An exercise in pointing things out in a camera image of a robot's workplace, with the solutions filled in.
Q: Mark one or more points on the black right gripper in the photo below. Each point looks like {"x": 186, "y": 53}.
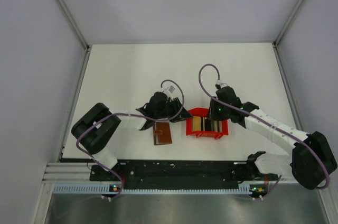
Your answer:
{"x": 212, "y": 114}

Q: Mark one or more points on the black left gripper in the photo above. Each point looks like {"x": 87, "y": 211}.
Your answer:
{"x": 176, "y": 105}

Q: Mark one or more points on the red plastic bin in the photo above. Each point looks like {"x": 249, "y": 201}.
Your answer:
{"x": 203, "y": 112}

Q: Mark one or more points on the brown leather card holder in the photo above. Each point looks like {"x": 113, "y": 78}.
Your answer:
{"x": 162, "y": 133}

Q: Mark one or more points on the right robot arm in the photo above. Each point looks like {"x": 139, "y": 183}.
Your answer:
{"x": 308, "y": 157}

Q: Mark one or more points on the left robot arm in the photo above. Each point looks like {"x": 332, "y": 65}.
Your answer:
{"x": 95, "y": 129}

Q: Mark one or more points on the stack of credit cards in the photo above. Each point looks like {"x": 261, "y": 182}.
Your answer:
{"x": 205, "y": 124}

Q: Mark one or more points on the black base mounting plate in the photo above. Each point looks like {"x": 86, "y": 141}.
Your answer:
{"x": 187, "y": 175}

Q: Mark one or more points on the steel sheet panel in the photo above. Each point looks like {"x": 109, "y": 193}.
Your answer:
{"x": 288, "y": 203}

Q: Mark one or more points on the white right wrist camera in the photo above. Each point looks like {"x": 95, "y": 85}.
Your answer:
{"x": 220, "y": 84}

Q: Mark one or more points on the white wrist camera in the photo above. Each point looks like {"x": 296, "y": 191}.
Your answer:
{"x": 170, "y": 90}
{"x": 220, "y": 84}

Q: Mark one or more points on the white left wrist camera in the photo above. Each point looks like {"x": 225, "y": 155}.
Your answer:
{"x": 170, "y": 90}

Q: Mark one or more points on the aluminium frame rail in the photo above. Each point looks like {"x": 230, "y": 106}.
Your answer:
{"x": 72, "y": 24}

